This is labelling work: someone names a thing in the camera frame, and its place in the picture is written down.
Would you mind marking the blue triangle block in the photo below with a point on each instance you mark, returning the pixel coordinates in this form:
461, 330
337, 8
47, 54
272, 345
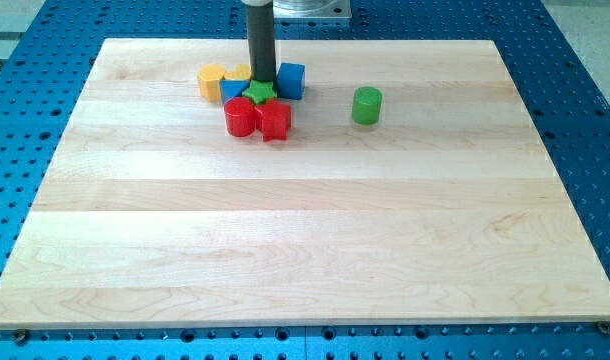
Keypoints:
232, 88

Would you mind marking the yellow hexagon block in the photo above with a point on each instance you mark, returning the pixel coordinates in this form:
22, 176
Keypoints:
209, 78

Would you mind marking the red star block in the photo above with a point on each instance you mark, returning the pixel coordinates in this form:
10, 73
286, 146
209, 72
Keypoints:
273, 120

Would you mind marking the red cylinder block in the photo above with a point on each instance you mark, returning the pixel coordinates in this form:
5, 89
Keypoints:
240, 116

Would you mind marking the green cylinder block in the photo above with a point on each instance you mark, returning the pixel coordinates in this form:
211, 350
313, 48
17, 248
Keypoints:
366, 105

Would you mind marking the green star block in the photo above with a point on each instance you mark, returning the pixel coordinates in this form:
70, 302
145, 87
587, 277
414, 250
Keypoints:
260, 92

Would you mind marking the blue cube block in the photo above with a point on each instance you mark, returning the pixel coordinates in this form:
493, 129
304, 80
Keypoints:
290, 81

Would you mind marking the wooden board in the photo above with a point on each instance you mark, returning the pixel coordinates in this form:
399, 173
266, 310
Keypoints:
447, 210

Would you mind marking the yellow heart block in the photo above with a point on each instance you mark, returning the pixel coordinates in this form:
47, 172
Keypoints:
240, 72

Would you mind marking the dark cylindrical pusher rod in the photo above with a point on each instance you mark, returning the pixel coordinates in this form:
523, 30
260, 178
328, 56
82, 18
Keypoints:
261, 38

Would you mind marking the left corner screw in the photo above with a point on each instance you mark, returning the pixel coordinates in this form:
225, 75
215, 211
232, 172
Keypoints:
19, 336

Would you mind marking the corner screw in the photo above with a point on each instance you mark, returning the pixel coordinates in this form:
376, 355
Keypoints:
19, 336
603, 328

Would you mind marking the right corner screw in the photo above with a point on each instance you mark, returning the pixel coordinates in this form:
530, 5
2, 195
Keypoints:
603, 328

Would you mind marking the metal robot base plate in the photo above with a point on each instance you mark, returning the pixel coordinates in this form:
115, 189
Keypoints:
313, 9

